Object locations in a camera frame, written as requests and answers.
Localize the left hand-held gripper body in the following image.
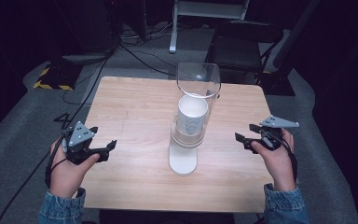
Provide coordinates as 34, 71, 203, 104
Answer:
62, 120, 110, 166

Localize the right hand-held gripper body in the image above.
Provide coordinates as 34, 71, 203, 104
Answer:
251, 114, 300, 152

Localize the person's right hand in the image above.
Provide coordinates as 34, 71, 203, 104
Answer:
250, 128, 297, 192

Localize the person's left hand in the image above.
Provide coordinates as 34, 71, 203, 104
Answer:
48, 138, 101, 199

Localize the white paper cup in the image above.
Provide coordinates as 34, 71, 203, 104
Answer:
175, 94, 210, 137

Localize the yellow black striped floor plate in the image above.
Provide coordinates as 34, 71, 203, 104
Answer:
33, 63, 86, 91

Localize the clear cup dispenser white base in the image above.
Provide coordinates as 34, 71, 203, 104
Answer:
168, 62, 222, 176

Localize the black chair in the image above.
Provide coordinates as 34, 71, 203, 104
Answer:
205, 20, 284, 86

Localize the dark equipment box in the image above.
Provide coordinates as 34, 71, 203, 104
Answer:
60, 0, 124, 64

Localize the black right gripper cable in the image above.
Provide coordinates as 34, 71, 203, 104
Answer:
271, 135, 299, 185

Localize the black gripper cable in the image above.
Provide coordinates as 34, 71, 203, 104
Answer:
0, 132, 68, 224
271, 135, 299, 185

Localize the thin black floor cable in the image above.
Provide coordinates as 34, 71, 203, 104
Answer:
62, 55, 114, 106

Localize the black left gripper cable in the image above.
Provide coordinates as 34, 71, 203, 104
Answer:
0, 132, 68, 224

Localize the dark slanted post with base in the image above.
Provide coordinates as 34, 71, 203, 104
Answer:
260, 0, 322, 97

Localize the white metal stand frame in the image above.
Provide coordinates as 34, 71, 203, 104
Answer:
168, 0, 252, 54

